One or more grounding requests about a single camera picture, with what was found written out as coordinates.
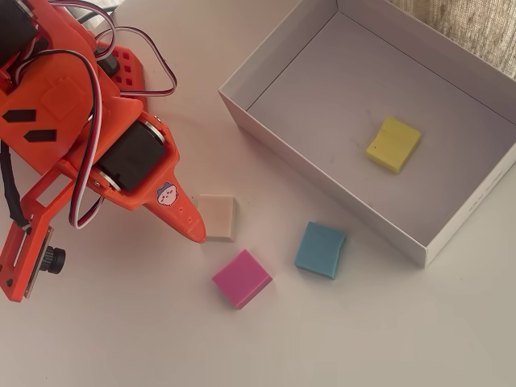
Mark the yellow foam cuboid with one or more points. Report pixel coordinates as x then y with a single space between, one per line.
393 145

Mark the pink foam cuboid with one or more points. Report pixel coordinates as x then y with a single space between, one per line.
240 278

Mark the orange gripper body with servo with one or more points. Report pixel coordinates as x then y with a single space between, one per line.
130 158

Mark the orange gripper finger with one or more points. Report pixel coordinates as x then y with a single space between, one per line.
181 213

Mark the blue foam cuboid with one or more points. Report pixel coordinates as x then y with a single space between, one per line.
318 250

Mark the orange robot base plate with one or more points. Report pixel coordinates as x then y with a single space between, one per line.
129 70

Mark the beige woven curtain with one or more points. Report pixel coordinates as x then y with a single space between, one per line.
475 32

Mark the wrist camera with orange mount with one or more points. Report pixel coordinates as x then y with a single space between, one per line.
24 258

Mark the cream foam cuboid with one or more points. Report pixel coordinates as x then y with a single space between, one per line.
215 215

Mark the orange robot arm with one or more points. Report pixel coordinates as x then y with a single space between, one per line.
40 101

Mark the white cardboard bin box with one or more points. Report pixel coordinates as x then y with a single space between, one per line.
354 101

